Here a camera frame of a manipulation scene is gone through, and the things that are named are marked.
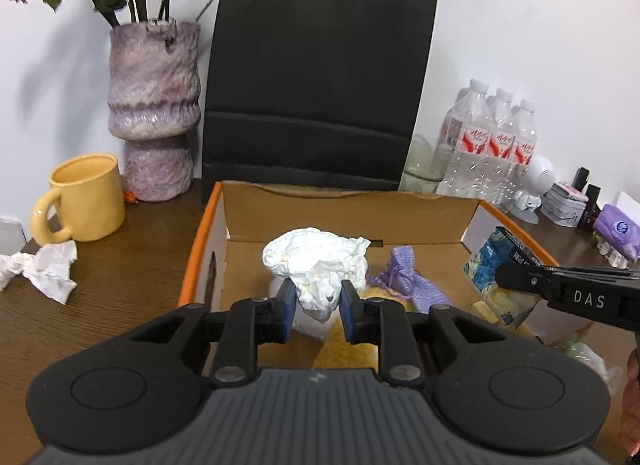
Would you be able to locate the person's right hand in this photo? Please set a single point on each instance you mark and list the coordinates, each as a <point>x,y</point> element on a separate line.
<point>632,395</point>

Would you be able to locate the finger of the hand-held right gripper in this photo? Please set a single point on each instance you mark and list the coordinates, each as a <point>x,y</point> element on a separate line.
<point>520,279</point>

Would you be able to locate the orange cardboard box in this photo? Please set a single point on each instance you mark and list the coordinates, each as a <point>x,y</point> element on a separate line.
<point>250,215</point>

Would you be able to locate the small black box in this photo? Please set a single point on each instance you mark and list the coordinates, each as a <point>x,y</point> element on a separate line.
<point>581,177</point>

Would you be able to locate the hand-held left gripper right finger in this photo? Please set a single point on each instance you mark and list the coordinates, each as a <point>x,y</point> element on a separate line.
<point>348,315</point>

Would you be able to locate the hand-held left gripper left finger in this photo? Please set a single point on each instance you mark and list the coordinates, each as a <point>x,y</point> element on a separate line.
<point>287,312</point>

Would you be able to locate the small orange scrap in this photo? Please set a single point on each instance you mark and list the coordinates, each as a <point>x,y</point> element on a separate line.
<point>131,196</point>

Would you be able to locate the glass bowl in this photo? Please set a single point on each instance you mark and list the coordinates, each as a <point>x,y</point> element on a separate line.
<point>422,165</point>

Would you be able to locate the clear iridescent plastic bag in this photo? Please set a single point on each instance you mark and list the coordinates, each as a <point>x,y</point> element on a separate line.
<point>590,355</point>

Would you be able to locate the white paper box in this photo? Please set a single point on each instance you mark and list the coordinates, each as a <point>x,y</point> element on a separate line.
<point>629,202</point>

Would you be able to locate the purple wipes packet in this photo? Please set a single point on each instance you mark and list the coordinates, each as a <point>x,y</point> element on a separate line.
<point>620,230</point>

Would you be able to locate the white robot figure speaker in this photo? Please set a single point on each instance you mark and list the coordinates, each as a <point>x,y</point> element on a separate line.
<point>537,180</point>

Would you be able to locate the white tissue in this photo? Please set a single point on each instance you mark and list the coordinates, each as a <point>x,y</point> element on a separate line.
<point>320,265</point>
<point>47,270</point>

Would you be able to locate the purple knitted pouch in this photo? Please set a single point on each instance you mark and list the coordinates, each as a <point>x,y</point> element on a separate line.
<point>410,275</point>

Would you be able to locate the black paper bag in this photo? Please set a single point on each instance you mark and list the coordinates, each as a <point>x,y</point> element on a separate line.
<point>320,75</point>

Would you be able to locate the clear water bottle red label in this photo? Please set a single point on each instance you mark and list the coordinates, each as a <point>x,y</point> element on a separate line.
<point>500,140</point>
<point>465,145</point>
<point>522,145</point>

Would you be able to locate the yellow soft cloth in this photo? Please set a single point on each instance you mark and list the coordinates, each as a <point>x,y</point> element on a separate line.
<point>350,352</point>

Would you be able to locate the blue yellow snack packet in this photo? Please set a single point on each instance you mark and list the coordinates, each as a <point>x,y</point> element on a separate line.
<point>487,260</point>

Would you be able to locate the yellow mug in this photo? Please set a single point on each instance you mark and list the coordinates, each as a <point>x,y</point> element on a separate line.
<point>92,200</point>

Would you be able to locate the purple textured vase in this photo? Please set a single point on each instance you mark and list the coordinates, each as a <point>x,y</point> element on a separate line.
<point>152,105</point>

